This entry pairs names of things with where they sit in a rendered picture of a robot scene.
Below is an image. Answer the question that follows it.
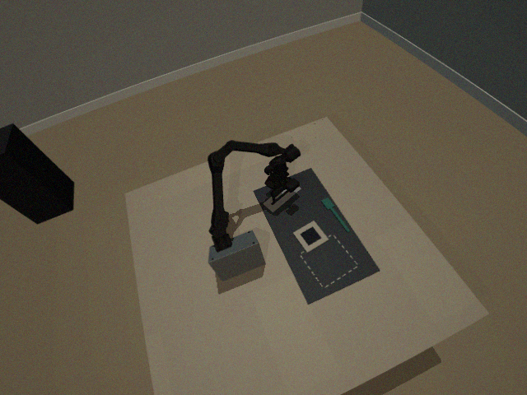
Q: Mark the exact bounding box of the tan square tile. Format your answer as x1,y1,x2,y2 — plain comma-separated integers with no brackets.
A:
293,221,329,253

